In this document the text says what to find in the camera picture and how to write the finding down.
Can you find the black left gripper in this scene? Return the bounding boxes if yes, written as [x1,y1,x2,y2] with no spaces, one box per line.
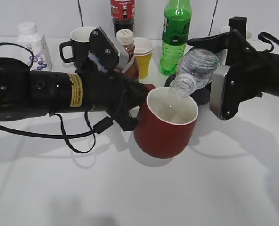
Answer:
[75,62,154,132]

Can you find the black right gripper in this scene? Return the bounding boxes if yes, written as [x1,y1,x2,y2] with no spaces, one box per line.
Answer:
[186,16,264,111]

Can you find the clear water bottle green label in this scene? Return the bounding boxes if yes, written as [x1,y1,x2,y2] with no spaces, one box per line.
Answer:
[170,47,227,98]

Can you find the red mug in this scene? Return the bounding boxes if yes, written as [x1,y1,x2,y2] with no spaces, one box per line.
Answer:
[133,84,198,159]

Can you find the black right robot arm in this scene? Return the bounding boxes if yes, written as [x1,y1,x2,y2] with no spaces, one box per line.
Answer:
[187,16,279,118]

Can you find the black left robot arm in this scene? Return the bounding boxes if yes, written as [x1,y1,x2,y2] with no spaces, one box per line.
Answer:
[0,57,148,131]

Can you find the white mug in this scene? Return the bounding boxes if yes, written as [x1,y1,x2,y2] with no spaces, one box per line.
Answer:
[221,26,253,40]

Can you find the dark grey mug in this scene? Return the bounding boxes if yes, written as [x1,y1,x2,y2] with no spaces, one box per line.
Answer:
[164,74,212,105]

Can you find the black mug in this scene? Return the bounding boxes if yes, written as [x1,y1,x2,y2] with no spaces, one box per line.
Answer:
[59,26,96,69]

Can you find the green soda bottle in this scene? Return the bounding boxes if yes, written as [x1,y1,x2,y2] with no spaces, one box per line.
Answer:
[159,0,192,76]

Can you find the yellow paper cup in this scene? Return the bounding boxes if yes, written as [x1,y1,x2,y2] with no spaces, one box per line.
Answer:
[135,53,152,79]

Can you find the brown Nescafe coffee bottle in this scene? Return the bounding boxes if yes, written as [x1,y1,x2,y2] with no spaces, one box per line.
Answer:
[116,29,140,81]

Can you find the white paper cup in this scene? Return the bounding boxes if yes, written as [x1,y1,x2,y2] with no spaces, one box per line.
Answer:
[134,37,154,56]

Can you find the dark cola bottle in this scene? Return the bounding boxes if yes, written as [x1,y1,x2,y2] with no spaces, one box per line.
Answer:
[110,0,135,36]

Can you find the white blueberry yogurt carton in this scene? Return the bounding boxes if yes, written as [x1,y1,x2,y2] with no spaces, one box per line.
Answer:
[17,22,52,71]

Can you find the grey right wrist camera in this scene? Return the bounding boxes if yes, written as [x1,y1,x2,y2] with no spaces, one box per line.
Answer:
[210,65,232,121]

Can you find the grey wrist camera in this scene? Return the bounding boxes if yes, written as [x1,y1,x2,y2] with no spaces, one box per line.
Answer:
[88,26,129,72]
[210,65,232,121]

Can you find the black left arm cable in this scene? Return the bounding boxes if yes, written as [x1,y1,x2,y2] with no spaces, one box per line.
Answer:
[0,42,114,154]

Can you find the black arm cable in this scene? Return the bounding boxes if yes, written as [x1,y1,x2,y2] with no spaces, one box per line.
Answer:
[0,42,114,154]
[233,29,279,56]

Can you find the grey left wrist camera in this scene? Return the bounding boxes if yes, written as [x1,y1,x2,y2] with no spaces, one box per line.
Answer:
[88,26,129,72]

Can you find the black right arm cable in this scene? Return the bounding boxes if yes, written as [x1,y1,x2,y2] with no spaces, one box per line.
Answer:
[233,29,279,56]

